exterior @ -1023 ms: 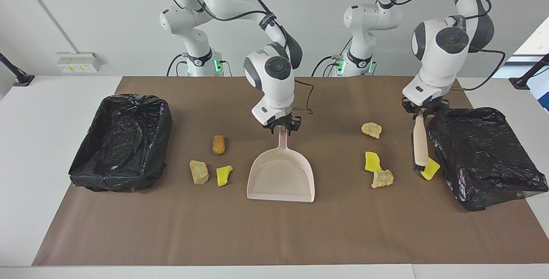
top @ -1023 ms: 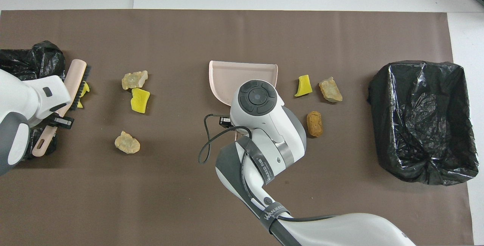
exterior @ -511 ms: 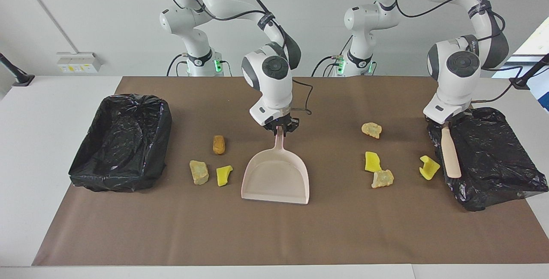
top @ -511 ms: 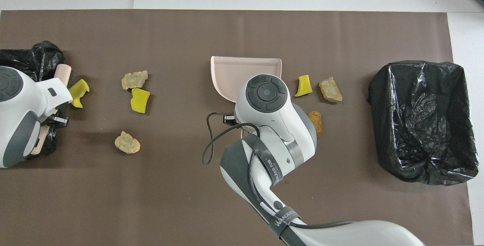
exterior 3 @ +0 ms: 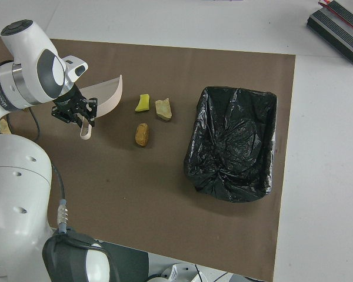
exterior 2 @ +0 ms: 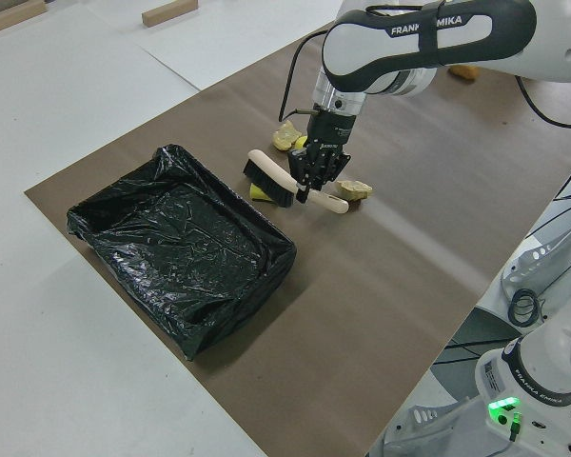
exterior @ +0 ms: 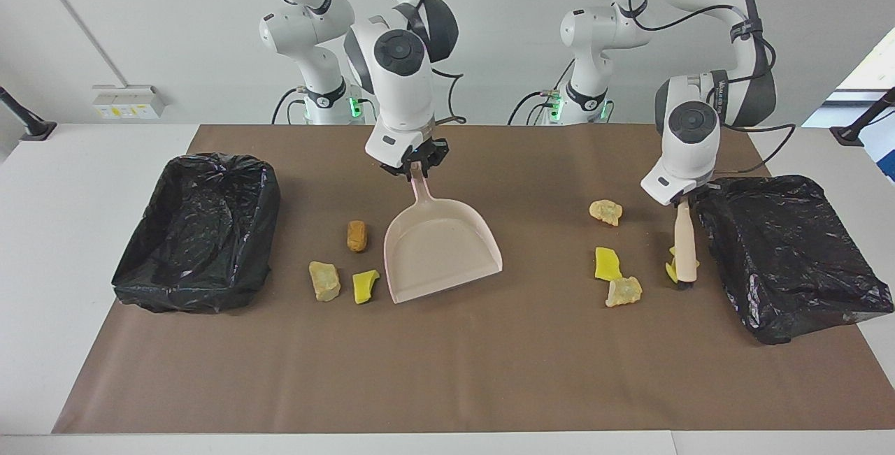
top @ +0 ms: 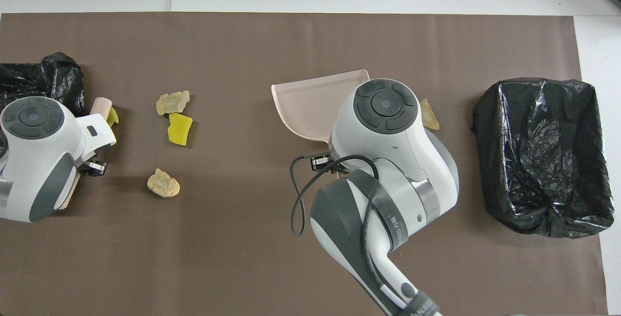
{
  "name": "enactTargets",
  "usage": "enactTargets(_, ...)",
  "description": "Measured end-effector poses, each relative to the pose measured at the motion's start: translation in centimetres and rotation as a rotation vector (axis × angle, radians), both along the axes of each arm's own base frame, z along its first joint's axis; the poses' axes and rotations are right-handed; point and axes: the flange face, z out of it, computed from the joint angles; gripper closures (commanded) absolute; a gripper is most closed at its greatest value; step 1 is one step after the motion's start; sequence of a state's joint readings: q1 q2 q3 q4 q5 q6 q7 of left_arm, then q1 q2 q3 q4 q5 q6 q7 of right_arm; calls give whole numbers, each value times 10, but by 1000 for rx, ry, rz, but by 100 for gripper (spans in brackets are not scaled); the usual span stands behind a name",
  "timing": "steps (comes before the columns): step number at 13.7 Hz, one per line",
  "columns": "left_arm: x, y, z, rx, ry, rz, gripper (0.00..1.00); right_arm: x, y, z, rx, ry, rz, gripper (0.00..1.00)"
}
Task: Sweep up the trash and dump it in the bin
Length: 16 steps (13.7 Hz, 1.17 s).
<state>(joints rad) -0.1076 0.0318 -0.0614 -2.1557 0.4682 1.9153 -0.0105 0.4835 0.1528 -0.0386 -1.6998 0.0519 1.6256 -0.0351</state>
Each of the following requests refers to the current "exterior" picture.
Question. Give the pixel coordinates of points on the yellow notched sponge piece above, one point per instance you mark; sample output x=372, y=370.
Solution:
x=670, y=272

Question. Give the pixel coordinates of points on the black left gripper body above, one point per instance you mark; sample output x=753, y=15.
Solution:
x=706, y=193

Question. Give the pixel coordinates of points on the brown paper table mat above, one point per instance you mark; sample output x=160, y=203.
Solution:
x=447, y=385

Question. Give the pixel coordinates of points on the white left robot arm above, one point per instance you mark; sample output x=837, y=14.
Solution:
x=692, y=154

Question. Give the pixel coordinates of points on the open bin with black bag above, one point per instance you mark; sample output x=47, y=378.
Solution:
x=196, y=231

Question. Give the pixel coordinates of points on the bin wrapped in black bag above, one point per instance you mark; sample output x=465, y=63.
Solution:
x=790, y=259

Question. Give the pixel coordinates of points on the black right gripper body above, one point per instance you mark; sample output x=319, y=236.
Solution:
x=430, y=149

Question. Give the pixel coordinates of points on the pink plastic dustpan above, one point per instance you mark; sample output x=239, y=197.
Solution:
x=440, y=252

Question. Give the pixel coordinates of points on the brown sponge piece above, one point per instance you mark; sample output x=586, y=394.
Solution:
x=357, y=236

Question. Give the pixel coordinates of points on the beige hand brush black bristles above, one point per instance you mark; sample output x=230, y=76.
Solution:
x=685, y=245

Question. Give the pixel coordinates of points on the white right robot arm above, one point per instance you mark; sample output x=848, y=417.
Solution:
x=398, y=84

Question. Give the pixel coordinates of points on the black stand with foot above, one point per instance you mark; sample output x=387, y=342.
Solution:
x=849, y=135
x=35, y=126

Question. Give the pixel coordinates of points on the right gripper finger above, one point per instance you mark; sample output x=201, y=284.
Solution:
x=397, y=170
x=432, y=165

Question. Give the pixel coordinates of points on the white wall socket box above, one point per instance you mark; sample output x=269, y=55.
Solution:
x=126, y=102

